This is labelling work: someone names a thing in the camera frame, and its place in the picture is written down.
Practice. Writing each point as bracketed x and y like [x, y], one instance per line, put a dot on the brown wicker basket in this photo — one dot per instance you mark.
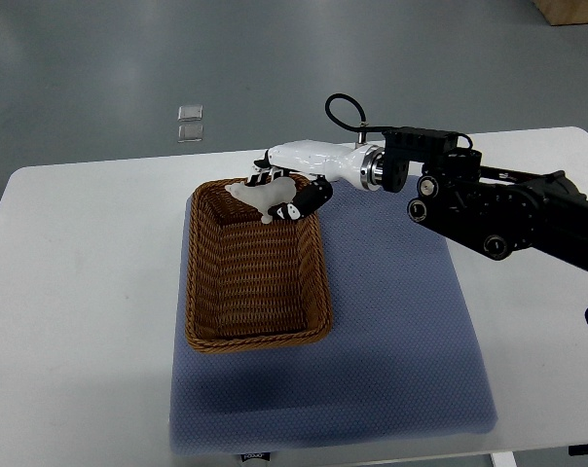
[251, 285]

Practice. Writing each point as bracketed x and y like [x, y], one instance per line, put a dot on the white toy polar bear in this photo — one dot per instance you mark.
[262, 198]

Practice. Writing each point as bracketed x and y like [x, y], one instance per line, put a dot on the wooden box corner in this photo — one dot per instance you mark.
[564, 12]

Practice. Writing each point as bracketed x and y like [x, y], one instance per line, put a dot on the blue textured mat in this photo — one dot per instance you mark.
[402, 359]

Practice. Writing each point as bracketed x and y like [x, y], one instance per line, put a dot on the upper metal floor plate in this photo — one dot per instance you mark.
[190, 112]

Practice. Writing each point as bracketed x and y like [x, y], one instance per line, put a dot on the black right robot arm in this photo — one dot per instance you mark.
[489, 210]

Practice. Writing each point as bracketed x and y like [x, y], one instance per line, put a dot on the black table control panel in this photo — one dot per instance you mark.
[578, 450]

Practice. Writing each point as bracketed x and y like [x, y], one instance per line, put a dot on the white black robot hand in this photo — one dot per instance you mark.
[361, 166]

